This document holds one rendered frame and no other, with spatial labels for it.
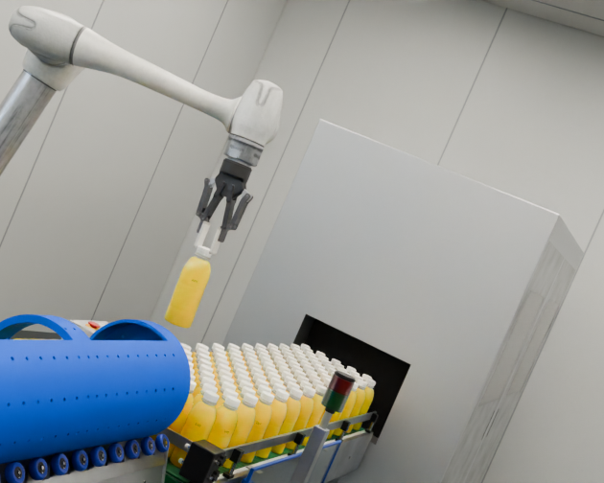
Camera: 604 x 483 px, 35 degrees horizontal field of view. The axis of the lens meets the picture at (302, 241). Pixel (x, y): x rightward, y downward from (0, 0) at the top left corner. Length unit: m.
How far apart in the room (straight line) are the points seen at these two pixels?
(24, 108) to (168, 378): 0.84
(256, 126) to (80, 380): 0.80
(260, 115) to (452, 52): 4.64
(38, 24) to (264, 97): 0.57
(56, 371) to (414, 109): 5.28
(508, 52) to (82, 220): 3.07
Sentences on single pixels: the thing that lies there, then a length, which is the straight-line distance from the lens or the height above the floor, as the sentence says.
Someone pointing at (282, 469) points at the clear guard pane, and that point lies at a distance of 2.87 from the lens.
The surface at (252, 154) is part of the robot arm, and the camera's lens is 2.38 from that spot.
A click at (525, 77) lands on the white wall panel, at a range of 6.75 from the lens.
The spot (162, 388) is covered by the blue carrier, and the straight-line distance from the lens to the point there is 2.23.
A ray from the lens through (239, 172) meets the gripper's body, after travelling 2.38.
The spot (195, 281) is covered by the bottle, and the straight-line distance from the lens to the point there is 2.39.
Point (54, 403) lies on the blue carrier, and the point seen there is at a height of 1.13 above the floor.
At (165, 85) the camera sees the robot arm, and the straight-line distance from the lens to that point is 2.49.
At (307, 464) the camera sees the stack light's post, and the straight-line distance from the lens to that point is 2.71.
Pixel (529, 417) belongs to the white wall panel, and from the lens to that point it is 6.43.
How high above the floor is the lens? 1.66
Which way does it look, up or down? 2 degrees down
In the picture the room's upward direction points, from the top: 24 degrees clockwise
